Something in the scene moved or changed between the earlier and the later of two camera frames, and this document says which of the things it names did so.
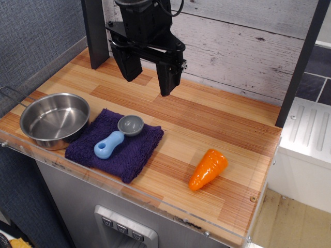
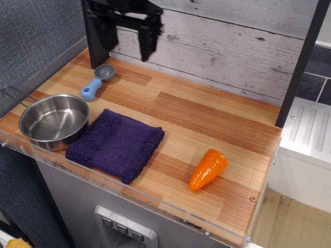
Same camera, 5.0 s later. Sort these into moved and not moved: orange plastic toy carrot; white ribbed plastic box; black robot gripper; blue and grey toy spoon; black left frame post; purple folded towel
Moved: black robot gripper; blue and grey toy spoon
Not moved: black left frame post; orange plastic toy carrot; purple folded towel; white ribbed plastic box
